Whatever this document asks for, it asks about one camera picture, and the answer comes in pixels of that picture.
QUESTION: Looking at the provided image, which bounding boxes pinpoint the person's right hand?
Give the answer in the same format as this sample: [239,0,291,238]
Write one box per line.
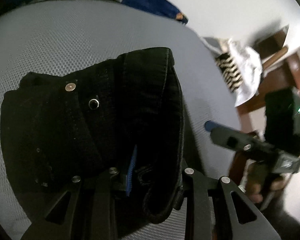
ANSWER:
[228,152,286,204]

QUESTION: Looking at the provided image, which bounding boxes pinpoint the brown wooden furniture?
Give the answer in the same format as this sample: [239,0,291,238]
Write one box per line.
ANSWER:
[237,28,300,160]

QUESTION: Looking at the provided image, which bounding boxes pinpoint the black pants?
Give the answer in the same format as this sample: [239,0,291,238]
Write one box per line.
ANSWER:
[0,47,184,239]

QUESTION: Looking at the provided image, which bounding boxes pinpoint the white patterned cloth pile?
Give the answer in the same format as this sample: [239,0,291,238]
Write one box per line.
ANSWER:
[201,37,263,107]

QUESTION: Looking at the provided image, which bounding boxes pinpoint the black white zigzag cloth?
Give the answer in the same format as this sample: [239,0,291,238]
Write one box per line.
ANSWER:
[215,53,243,92]

